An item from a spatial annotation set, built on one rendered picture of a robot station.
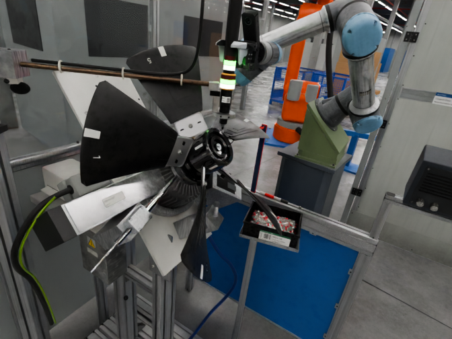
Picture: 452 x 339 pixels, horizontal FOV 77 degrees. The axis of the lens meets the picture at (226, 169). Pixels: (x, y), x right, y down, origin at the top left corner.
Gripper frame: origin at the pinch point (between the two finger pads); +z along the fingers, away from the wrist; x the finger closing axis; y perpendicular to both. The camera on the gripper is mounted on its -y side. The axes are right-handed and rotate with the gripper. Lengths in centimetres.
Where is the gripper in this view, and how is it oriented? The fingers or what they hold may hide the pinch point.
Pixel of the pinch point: (226, 42)
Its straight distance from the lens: 84.5
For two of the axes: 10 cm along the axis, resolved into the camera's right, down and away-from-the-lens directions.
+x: -8.5, -3.1, 4.3
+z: -5.2, 3.0, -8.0
